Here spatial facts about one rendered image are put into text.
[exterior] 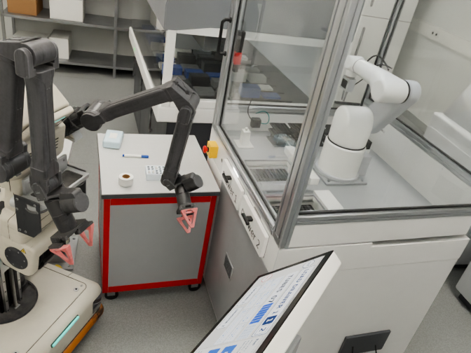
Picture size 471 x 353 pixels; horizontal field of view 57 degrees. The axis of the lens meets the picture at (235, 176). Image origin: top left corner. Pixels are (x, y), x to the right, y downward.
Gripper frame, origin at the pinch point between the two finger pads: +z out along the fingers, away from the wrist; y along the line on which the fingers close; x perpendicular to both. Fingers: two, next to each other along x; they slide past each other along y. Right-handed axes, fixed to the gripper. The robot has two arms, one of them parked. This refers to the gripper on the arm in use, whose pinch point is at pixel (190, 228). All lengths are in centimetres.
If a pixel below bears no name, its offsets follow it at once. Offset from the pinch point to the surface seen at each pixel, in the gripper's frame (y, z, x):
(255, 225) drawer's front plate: -6.4, 5.3, -25.5
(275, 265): -14.7, 23.2, -26.1
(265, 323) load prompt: -68, 39, 1
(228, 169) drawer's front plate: 18.2, -28.4, -28.2
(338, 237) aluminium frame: -22, 19, -51
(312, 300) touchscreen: -68, 36, -13
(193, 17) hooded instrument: 22, -120, -31
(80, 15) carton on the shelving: 261, -314, 18
